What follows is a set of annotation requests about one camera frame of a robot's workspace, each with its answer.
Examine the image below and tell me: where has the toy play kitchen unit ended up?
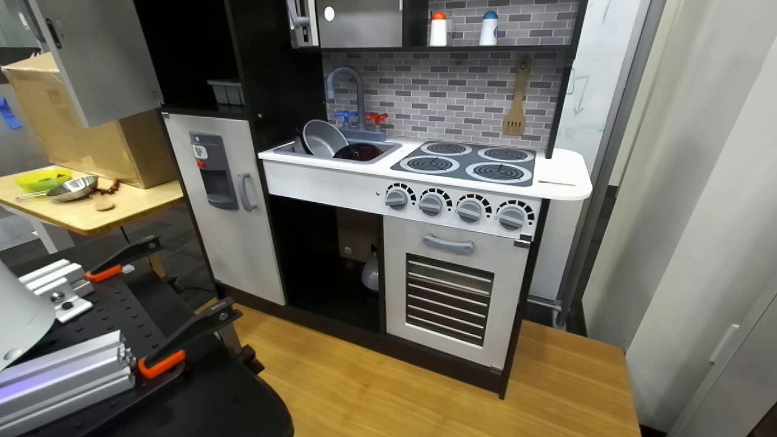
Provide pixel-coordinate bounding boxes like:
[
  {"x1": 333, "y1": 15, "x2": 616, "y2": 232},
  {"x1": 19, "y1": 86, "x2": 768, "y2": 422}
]
[{"x1": 134, "y1": 0, "x2": 593, "y2": 394}]

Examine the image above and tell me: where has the white toy oven door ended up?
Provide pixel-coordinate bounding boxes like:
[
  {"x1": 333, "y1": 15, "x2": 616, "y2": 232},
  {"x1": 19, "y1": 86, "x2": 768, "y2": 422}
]
[{"x1": 384, "y1": 218, "x2": 529, "y2": 368}]

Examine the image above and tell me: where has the grey toy faucet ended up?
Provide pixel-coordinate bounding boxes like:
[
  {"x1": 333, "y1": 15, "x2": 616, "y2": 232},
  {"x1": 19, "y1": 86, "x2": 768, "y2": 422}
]
[{"x1": 325, "y1": 66, "x2": 387, "y2": 138}]

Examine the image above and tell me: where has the grey toy pot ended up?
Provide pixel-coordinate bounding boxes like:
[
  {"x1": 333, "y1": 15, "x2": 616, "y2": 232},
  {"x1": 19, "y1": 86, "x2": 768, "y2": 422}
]
[{"x1": 302, "y1": 118, "x2": 347, "y2": 157}]

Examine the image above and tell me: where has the wooden toy spatula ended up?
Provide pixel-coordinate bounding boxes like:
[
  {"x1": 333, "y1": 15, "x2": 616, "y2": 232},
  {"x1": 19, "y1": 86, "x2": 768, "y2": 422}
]
[{"x1": 502, "y1": 55, "x2": 531, "y2": 135}]

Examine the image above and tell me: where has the white toy fridge door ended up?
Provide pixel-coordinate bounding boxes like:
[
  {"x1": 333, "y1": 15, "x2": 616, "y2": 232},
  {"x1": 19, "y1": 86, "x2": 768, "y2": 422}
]
[{"x1": 163, "y1": 111, "x2": 286, "y2": 306}]

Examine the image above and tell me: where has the lower orange black clamp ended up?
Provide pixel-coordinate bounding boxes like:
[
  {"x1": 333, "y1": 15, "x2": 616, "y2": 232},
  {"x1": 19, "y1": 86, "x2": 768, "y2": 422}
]
[{"x1": 137, "y1": 298, "x2": 241, "y2": 382}]

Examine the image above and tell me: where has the orange black clamp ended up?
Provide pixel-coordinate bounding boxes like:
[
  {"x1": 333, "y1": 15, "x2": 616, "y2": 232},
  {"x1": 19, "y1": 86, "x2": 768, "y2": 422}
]
[
  {"x1": 84, "y1": 236, "x2": 163, "y2": 285},
  {"x1": 137, "y1": 298, "x2": 241, "y2": 382}
]

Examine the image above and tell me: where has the orange cap white shaker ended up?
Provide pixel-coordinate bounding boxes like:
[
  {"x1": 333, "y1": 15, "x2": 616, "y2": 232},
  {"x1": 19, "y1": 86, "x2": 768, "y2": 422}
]
[{"x1": 427, "y1": 10, "x2": 447, "y2": 46}]

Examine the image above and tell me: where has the blue cap white shaker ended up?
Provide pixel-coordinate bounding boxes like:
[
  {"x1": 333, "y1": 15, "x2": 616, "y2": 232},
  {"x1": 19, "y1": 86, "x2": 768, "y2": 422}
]
[{"x1": 479, "y1": 10, "x2": 498, "y2": 46}]

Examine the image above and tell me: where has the black perforated work table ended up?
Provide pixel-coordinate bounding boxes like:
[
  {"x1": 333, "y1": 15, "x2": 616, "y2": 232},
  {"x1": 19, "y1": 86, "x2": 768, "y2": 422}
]
[{"x1": 0, "y1": 265, "x2": 293, "y2": 437}]

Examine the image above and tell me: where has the cardboard box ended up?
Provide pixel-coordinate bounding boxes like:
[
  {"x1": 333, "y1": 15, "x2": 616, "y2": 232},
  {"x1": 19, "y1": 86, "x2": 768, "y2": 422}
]
[{"x1": 3, "y1": 53, "x2": 178, "y2": 190}]

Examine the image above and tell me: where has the upper orange black clamp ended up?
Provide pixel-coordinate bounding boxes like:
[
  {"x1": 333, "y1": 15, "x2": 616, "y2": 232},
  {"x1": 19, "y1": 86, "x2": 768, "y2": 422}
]
[{"x1": 84, "y1": 236, "x2": 163, "y2": 285}]

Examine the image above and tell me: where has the light wooden side table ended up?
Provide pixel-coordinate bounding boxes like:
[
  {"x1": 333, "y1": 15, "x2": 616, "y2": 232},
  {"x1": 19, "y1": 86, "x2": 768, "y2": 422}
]
[{"x1": 0, "y1": 169, "x2": 184, "y2": 236}]

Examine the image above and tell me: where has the metal bowl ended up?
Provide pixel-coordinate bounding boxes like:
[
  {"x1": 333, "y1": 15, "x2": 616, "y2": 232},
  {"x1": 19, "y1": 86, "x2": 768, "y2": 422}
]
[{"x1": 47, "y1": 174, "x2": 97, "y2": 201}]

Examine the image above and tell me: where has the small aluminium extrusion block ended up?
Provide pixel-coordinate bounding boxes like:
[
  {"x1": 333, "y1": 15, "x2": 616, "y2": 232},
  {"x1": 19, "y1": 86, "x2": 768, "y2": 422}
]
[{"x1": 19, "y1": 258, "x2": 93, "y2": 322}]

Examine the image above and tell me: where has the grey upper cabinet door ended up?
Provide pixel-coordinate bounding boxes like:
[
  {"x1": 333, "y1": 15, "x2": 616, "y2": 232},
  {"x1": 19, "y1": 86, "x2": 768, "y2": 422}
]
[{"x1": 27, "y1": 0, "x2": 163, "y2": 126}]

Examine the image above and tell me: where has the yellow green toy item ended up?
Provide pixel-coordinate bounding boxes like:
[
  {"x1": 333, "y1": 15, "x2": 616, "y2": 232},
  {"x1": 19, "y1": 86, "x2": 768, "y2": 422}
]
[{"x1": 18, "y1": 169, "x2": 72, "y2": 195}]

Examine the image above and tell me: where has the aluminium extrusion rail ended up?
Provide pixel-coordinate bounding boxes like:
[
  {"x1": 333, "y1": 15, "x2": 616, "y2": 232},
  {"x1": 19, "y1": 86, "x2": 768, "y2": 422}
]
[{"x1": 0, "y1": 331, "x2": 137, "y2": 437}]

